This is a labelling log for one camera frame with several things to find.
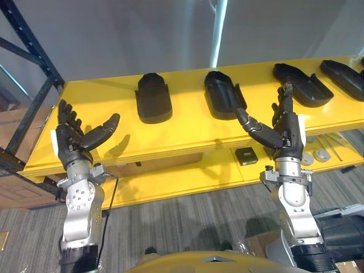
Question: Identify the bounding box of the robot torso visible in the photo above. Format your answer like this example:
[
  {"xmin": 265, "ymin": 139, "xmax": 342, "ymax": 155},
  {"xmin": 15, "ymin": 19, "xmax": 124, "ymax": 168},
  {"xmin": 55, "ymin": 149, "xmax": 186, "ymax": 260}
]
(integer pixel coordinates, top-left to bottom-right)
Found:
[{"xmin": 124, "ymin": 250, "xmax": 303, "ymax": 273}]

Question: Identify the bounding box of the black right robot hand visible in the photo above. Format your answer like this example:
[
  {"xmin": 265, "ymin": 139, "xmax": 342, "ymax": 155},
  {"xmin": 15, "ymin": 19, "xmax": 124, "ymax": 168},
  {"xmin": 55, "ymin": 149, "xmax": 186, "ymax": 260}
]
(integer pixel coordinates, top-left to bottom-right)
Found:
[{"xmin": 235, "ymin": 81, "xmax": 307, "ymax": 160}]

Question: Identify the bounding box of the yellow shelf board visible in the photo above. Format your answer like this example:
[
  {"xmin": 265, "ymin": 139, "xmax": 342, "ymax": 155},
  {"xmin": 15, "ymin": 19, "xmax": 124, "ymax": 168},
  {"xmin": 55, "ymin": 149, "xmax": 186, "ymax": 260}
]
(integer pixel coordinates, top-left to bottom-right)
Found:
[
  {"xmin": 17, "ymin": 55, "xmax": 364, "ymax": 183},
  {"xmin": 98, "ymin": 129, "xmax": 364, "ymax": 210}
]

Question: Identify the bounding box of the black metal shelf frame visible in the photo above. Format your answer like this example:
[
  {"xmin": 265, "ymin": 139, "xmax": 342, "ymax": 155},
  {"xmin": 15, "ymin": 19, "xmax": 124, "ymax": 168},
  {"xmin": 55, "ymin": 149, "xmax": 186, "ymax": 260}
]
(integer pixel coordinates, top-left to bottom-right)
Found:
[{"xmin": 0, "ymin": 0, "xmax": 65, "ymax": 174}]

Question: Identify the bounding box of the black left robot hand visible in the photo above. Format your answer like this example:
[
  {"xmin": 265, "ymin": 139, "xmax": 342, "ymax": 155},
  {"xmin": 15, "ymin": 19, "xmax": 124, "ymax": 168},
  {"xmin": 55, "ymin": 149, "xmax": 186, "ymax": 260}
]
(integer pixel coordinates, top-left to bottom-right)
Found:
[{"xmin": 50, "ymin": 99, "xmax": 121, "ymax": 171}]

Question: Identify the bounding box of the small black square device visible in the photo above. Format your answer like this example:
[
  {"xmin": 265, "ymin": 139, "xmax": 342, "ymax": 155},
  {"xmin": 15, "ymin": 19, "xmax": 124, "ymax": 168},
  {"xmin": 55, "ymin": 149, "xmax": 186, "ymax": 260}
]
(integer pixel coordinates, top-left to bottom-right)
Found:
[{"xmin": 234, "ymin": 147, "xmax": 259, "ymax": 167}]

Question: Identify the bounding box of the white pole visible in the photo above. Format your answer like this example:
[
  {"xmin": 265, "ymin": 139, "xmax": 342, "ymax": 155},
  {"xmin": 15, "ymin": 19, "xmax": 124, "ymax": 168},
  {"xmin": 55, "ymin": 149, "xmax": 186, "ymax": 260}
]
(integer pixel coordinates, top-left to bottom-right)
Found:
[{"xmin": 209, "ymin": 0, "xmax": 229, "ymax": 69}]

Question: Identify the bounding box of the grey metal disc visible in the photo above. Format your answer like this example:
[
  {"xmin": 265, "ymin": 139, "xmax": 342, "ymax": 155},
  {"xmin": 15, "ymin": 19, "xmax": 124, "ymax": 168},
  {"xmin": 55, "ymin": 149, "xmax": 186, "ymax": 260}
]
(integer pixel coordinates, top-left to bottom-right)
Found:
[
  {"xmin": 313, "ymin": 148, "xmax": 331, "ymax": 163},
  {"xmin": 301, "ymin": 152, "xmax": 315, "ymax": 167}
]

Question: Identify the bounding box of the small brown cardboard box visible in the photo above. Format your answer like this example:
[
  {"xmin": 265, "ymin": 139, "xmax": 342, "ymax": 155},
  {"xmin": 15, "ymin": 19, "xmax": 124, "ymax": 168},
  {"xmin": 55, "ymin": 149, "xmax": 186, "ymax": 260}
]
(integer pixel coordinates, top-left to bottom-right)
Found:
[{"xmin": 245, "ymin": 229, "xmax": 285, "ymax": 258}]

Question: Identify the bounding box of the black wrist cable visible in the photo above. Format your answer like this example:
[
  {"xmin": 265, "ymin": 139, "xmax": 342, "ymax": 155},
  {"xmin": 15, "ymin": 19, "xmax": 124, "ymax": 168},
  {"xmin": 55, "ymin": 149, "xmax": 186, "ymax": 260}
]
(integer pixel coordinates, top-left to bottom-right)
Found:
[{"xmin": 96, "ymin": 175, "xmax": 119, "ymax": 270}]

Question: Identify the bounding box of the black plastic housing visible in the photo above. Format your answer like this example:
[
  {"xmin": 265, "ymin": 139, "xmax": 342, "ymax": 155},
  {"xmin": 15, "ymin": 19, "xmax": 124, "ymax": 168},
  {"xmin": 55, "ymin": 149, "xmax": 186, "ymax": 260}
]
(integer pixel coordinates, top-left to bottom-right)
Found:
[
  {"xmin": 135, "ymin": 72, "xmax": 173, "ymax": 125},
  {"xmin": 273, "ymin": 63, "xmax": 335, "ymax": 109},
  {"xmin": 203, "ymin": 71, "xmax": 248, "ymax": 121},
  {"xmin": 319, "ymin": 59, "xmax": 364, "ymax": 102}
]

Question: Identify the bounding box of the black storage box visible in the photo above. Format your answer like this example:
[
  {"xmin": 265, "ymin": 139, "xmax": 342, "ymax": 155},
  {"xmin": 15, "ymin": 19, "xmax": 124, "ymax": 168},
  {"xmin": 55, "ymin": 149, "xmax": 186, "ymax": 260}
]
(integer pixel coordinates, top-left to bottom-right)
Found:
[{"xmin": 312, "ymin": 203, "xmax": 364, "ymax": 263}]

